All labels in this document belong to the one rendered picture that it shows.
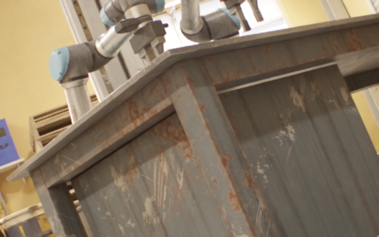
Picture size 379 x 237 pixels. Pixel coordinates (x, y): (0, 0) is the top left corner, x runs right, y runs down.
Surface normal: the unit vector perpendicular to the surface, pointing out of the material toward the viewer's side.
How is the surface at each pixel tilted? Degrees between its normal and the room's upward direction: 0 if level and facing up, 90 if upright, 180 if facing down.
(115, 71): 90
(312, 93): 90
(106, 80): 90
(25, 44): 90
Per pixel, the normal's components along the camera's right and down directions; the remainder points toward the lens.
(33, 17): 0.20, -0.23
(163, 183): -0.72, 0.20
